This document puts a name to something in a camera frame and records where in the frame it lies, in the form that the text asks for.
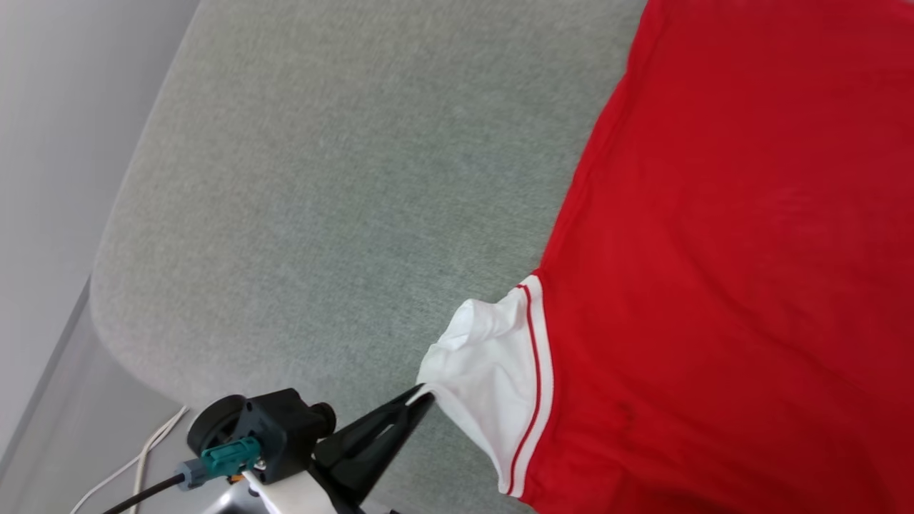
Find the thin white cable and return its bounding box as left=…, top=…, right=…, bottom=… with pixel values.
left=70, top=405, right=191, bottom=514

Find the black cable with teal plug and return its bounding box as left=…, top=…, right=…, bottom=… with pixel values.
left=104, top=438, right=262, bottom=514

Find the red garment with white sleeves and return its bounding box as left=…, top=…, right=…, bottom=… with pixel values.
left=418, top=0, right=914, bottom=514

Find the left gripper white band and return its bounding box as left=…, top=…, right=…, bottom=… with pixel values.
left=207, top=387, right=436, bottom=514

